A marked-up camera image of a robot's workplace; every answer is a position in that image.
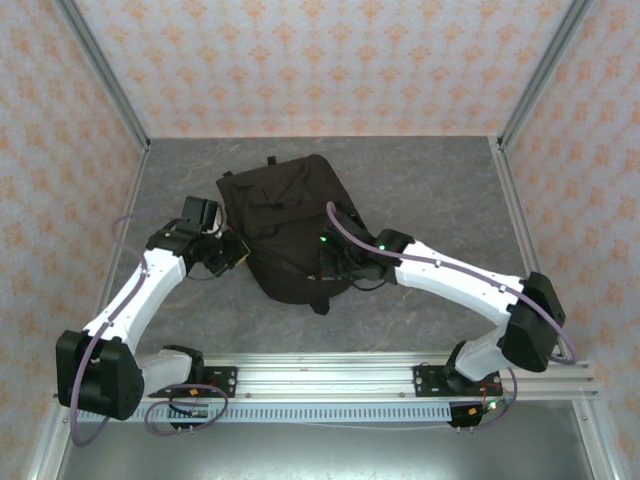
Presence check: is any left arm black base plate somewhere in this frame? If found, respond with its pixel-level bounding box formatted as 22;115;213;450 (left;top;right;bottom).
147;366;239;399

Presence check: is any grey metal sheet panel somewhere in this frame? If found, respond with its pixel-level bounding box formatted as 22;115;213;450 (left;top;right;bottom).
29;399;619;480

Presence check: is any slotted grey cable duct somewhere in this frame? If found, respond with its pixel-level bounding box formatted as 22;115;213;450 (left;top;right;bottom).
74;403;454;424

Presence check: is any black fabric backpack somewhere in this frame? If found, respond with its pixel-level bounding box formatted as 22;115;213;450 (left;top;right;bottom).
215;153;364;316

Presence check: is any aluminium table side rail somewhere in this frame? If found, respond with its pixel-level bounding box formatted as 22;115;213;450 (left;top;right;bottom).
79;144;151;361
489;137;571;361

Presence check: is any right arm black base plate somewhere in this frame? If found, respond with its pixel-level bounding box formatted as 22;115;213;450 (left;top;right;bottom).
413;364;504;399

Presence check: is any aluminium frame post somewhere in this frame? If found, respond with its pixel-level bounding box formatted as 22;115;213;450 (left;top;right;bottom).
497;0;596;151
52;0;151;154

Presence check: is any aluminium mounting rail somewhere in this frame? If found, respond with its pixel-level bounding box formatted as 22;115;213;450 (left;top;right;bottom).
52;352;601;401

